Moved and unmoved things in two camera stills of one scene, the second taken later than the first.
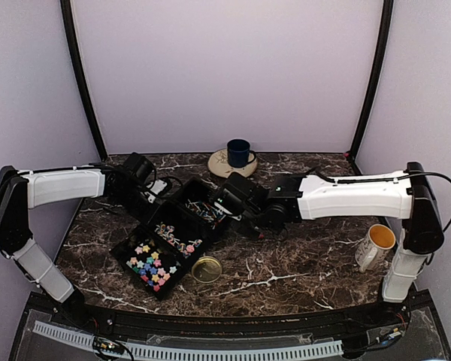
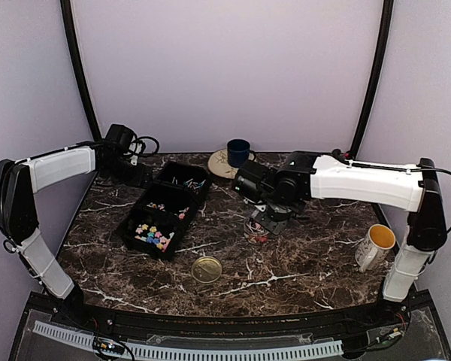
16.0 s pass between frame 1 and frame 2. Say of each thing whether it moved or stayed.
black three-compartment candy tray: moved
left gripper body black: moved
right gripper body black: moved
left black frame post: stayed
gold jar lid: stayed
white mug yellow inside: stayed
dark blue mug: stayed
